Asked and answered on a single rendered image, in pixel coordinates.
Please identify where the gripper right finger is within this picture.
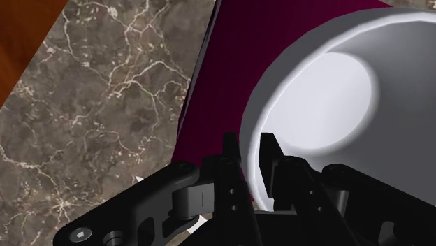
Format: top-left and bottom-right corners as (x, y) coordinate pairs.
(259, 131), (436, 246)

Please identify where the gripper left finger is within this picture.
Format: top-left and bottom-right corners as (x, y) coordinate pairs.
(52, 131), (264, 246)

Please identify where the white bowl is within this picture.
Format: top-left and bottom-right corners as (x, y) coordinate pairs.
(238, 6), (436, 212)

